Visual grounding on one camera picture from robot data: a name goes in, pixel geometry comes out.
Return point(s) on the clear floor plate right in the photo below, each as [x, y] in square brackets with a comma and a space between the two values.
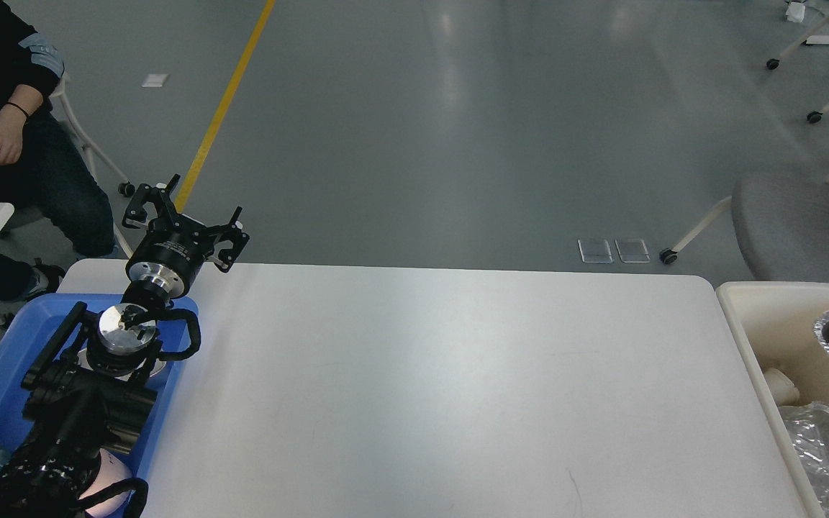
[632, 250]

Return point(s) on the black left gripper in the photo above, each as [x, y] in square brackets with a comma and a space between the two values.
[167, 261]

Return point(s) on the grey office chair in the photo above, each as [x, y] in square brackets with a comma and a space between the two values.
[781, 226]

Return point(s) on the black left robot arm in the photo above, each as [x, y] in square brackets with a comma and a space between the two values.
[88, 387]

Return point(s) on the clear floor plate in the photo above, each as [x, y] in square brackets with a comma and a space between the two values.
[595, 251]
[632, 250]

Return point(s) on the pink ribbed mug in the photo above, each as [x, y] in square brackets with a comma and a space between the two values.
[110, 470]

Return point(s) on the white plastic bin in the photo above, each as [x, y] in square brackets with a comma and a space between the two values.
[773, 324]

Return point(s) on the square stainless steel tray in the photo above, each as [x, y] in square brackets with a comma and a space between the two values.
[159, 370]

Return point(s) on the clear floor plate left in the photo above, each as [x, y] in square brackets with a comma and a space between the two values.
[595, 251]

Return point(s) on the seated person in black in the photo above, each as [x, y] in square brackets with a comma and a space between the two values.
[39, 164]

